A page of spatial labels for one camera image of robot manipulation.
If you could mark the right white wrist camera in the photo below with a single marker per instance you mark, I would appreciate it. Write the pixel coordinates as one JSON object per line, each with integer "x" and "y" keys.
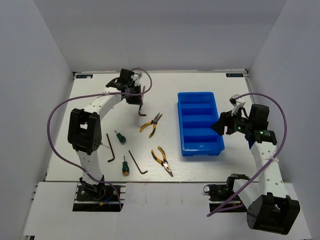
{"x": 237, "y": 103}

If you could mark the right blue table label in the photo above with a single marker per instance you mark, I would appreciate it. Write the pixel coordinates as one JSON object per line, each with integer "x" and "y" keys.
{"x": 234, "y": 75}

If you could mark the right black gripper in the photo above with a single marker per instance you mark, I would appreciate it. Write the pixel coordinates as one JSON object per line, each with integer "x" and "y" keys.
{"x": 225, "y": 119}

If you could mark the blue table label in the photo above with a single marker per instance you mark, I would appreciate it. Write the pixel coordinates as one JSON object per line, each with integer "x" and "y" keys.
{"x": 84, "y": 76}
{"x": 234, "y": 75}

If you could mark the stubby green screwdriver upper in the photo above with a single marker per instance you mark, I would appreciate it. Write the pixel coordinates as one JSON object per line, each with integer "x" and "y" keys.
{"x": 121, "y": 138}

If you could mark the dark hex key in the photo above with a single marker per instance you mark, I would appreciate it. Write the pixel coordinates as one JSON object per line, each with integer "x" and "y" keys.
{"x": 111, "y": 149}
{"x": 136, "y": 164}
{"x": 140, "y": 107}

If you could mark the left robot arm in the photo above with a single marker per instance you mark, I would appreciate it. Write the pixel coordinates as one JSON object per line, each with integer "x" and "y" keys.
{"x": 85, "y": 132}

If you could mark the upper yellow black pliers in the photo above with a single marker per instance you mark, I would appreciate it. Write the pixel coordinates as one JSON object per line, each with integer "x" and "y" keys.
{"x": 152, "y": 123}

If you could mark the blue divided plastic bin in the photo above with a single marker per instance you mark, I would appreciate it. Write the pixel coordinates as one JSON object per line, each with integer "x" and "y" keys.
{"x": 197, "y": 111}

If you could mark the left blue table label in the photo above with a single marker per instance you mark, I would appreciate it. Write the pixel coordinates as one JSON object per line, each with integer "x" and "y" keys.
{"x": 84, "y": 76}

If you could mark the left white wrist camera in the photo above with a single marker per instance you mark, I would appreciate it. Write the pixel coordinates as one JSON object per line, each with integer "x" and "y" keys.
{"x": 137, "y": 77}

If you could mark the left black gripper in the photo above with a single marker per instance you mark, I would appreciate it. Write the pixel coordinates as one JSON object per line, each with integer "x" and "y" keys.
{"x": 137, "y": 101}

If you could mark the green orange stubby screwdriver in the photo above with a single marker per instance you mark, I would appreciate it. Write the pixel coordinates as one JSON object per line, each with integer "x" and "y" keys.
{"x": 125, "y": 167}

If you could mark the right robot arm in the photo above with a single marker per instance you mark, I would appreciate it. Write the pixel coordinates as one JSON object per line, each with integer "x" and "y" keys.
{"x": 269, "y": 206}

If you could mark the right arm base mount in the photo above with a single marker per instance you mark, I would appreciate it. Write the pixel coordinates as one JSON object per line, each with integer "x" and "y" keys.
{"x": 218, "y": 193}

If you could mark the lower yellow black pliers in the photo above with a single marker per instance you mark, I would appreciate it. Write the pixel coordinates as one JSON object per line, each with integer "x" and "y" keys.
{"x": 162, "y": 161}

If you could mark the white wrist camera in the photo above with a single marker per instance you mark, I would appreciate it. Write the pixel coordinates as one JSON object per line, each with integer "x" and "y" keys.
{"x": 137, "y": 77}
{"x": 237, "y": 103}

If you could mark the yellow black pliers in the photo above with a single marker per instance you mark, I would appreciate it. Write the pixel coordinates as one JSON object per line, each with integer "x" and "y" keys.
{"x": 152, "y": 123}
{"x": 162, "y": 161}

